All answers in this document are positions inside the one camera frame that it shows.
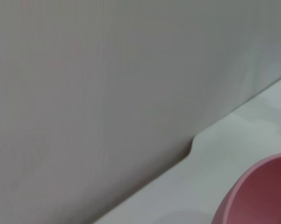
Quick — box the pink plastic bowl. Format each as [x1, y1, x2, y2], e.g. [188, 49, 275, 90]
[211, 151, 281, 224]

